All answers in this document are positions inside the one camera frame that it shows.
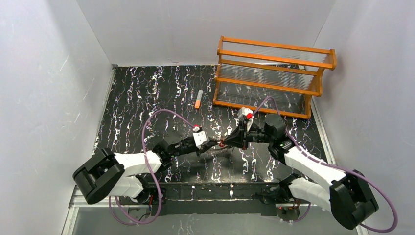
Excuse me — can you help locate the black key tag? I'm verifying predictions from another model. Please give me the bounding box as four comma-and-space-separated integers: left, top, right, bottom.
226, 127, 232, 136

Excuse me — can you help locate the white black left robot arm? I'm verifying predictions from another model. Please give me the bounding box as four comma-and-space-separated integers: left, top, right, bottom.
72, 137, 218, 205

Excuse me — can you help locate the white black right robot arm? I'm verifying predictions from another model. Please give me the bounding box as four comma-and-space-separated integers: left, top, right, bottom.
220, 113, 379, 230

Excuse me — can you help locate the grey orange marker pen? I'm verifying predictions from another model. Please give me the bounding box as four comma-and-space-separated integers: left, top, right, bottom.
194, 90, 204, 109

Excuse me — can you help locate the orange wooden two-tier shelf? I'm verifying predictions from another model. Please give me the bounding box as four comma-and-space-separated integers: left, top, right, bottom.
212, 36, 337, 119

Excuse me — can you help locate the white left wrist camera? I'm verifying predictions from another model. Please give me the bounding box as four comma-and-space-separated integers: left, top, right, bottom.
192, 125, 210, 149

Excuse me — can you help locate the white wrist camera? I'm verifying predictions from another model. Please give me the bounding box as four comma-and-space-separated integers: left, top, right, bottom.
192, 125, 210, 149
238, 107, 253, 131

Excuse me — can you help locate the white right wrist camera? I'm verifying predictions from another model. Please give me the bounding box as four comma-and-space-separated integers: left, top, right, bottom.
238, 107, 253, 131

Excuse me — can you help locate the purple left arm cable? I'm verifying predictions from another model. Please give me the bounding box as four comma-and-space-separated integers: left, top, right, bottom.
108, 109, 197, 226

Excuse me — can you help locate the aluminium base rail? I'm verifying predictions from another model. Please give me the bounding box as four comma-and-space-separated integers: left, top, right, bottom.
62, 183, 368, 235

